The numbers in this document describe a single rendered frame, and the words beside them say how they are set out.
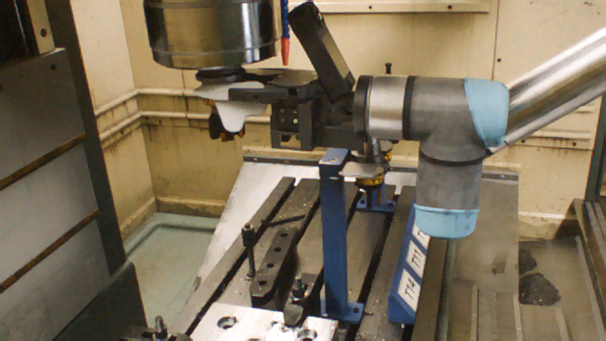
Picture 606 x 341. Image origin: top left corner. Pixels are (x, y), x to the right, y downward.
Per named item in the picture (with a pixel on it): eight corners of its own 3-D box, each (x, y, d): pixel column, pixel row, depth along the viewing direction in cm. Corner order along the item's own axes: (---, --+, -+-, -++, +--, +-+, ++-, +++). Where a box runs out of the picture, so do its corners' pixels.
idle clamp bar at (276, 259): (300, 250, 132) (299, 226, 129) (272, 323, 108) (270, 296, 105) (279, 249, 133) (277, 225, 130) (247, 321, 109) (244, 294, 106)
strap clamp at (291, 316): (321, 320, 108) (318, 254, 102) (302, 369, 97) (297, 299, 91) (305, 317, 109) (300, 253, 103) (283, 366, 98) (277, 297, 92)
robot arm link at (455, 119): (502, 166, 61) (511, 90, 57) (400, 157, 64) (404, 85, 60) (500, 140, 68) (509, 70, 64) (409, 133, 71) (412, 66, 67)
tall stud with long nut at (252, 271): (261, 272, 124) (255, 221, 119) (256, 280, 122) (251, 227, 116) (249, 271, 125) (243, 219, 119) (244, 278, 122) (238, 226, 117)
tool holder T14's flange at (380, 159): (359, 154, 105) (359, 142, 104) (390, 159, 103) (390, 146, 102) (346, 168, 100) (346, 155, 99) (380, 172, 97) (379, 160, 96)
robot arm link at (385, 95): (403, 86, 60) (412, 67, 67) (361, 83, 62) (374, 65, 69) (400, 150, 63) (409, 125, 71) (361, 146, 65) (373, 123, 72)
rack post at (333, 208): (364, 307, 111) (362, 171, 99) (359, 325, 107) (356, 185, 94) (316, 300, 114) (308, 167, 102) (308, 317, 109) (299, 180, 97)
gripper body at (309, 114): (264, 149, 68) (362, 157, 65) (260, 79, 65) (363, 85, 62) (284, 126, 75) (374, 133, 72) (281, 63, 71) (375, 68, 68)
